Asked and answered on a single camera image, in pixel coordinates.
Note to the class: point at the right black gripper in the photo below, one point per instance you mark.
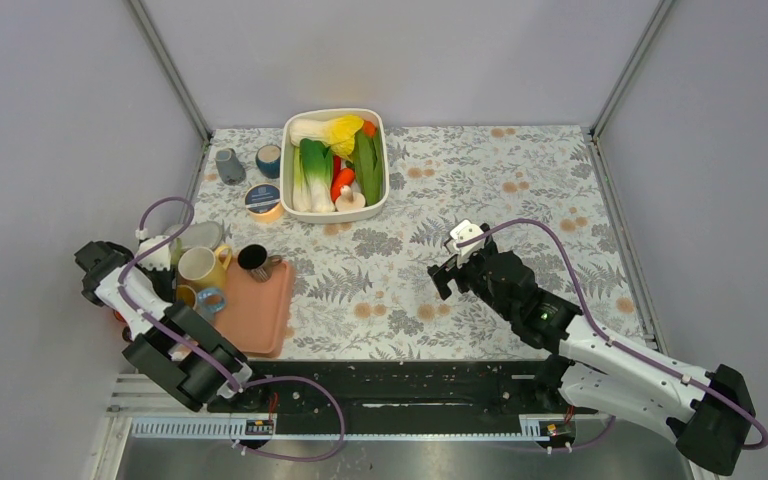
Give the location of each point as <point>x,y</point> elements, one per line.
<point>441,276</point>

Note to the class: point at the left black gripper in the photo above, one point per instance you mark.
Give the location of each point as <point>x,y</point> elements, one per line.
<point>168,279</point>

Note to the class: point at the yellow mug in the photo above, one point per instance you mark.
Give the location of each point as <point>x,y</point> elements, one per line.
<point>202,268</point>

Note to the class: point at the light blue glazed mug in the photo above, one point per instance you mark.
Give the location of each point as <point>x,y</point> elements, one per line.
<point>208,302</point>

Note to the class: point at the brown mug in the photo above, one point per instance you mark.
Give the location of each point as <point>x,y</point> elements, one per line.
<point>255,260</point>

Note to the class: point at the grey mug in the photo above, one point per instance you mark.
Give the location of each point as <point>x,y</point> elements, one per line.
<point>230,169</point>

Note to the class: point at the dark blue mug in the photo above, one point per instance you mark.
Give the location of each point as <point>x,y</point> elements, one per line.
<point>268,160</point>

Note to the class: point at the light green mug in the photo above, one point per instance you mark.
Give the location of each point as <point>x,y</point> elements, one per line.
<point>175,251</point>

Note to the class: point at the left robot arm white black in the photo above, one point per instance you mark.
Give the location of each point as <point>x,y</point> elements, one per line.
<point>171,343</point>

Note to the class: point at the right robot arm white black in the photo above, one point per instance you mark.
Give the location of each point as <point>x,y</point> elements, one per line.
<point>705,414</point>

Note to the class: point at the floral table mat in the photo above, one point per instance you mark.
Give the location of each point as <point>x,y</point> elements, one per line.
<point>362,290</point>

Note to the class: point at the white mushroom toy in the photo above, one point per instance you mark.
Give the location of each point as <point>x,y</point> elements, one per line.
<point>348,200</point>

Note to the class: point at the green leafy vegetable toy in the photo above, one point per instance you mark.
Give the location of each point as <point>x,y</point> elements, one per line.
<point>369,166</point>

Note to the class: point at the orange carrot toy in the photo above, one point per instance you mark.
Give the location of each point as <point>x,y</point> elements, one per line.
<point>344,177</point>

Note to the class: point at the red chili toy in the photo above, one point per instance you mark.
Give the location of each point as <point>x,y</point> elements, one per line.
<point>337,166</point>

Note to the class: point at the pink plastic tray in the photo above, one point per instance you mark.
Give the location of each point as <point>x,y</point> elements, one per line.
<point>256,314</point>

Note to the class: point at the bok choy toy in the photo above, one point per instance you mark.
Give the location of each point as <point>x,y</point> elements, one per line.
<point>313,173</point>

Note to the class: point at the napa cabbage toy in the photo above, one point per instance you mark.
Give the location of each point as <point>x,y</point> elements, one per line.
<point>338,133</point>

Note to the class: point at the white vegetable tray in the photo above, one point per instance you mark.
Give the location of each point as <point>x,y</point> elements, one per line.
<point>373,125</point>

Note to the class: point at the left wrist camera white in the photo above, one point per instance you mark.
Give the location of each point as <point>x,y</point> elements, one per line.
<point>153,251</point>

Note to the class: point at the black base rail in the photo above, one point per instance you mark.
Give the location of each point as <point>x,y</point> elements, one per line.
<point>395,398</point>

